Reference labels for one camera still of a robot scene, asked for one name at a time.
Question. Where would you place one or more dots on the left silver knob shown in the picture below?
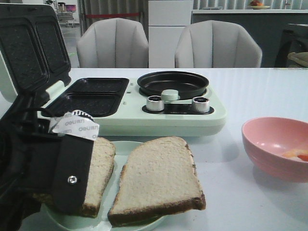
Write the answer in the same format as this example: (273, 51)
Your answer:
(155, 103)

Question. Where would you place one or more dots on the right beige armchair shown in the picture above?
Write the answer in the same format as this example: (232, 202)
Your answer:
(217, 44)

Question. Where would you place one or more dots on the left beige armchair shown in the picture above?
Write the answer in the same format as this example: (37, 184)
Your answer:
(113, 43)

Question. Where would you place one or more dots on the right silver knob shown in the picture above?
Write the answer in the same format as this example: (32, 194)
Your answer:
(200, 104)

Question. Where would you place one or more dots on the silver knob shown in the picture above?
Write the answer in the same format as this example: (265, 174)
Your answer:
(155, 103)
(200, 104)

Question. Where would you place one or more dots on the mint green breakfast maker base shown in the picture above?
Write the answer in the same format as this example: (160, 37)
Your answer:
(119, 107)

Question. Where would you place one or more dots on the bread slice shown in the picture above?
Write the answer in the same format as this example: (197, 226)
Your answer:
(158, 179)
(101, 169)

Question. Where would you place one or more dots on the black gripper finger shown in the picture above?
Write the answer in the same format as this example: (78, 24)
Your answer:
(71, 173)

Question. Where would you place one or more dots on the grey kitchen counter cabinet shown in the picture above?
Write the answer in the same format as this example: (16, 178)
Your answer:
(277, 32)

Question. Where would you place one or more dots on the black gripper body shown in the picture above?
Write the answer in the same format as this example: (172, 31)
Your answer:
(31, 163)

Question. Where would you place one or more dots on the pink bowl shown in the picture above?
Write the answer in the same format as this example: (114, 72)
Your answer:
(265, 139)

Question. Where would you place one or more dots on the orange shrimp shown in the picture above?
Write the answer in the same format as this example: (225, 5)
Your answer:
(296, 154)

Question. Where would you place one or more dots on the mint green sandwich maker lid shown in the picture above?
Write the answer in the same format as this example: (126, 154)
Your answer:
(33, 49)

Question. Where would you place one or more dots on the round black frying pan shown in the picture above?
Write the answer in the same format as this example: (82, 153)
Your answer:
(188, 85)

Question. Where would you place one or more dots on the white refrigerator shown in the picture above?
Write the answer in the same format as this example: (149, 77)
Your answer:
(166, 21)

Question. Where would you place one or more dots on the fruit plate on counter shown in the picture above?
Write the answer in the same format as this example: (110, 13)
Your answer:
(257, 5)

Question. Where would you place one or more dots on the beige armchair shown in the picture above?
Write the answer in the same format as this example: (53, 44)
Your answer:
(113, 43)
(217, 44)

